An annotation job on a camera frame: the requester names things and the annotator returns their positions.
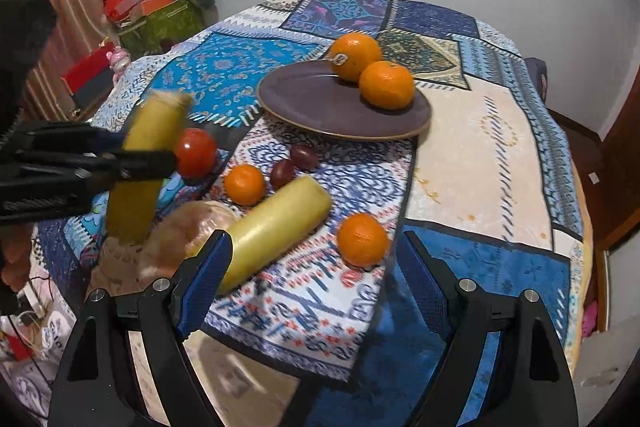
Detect yellow cylinder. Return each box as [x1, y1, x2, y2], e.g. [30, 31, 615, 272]
[187, 176, 333, 296]

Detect orange with sticker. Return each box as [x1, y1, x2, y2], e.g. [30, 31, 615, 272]
[328, 32, 384, 83]

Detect small orange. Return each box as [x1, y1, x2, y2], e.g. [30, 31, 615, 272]
[224, 163, 267, 206]

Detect red gift box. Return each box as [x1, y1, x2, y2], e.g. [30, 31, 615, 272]
[102, 0, 187, 24]

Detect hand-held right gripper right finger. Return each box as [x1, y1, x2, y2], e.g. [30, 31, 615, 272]
[397, 229, 581, 427]

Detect dark purple bag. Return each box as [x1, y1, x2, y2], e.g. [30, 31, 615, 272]
[524, 56, 549, 100]

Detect dark red plum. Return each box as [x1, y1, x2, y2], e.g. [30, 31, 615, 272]
[289, 144, 319, 172]

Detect flat red box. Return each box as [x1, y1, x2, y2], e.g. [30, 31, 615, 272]
[60, 49, 119, 98]

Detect medium orange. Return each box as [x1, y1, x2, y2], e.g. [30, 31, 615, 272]
[336, 212, 390, 268]

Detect brown round plate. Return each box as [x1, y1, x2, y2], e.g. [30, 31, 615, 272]
[256, 59, 433, 143]

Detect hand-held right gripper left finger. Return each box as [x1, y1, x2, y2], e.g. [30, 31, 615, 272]
[47, 229, 234, 427]

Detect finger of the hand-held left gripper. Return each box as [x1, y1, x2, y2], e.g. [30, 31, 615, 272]
[15, 122, 127, 154]
[15, 150, 179, 182]

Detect pink toy figure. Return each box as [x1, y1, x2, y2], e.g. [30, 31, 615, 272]
[108, 46, 131, 81]

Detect dark red dates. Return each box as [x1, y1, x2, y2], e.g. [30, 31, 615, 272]
[269, 159, 296, 190]

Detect red tomato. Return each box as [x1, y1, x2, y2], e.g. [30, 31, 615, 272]
[174, 128, 219, 180]

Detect large plain orange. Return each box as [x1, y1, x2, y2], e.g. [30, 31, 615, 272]
[358, 61, 416, 110]

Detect blue patchwork blanket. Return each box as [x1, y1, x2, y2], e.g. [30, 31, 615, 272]
[35, 0, 587, 427]

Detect yellow banana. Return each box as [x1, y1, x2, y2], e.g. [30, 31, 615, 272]
[106, 89, 194, 244]

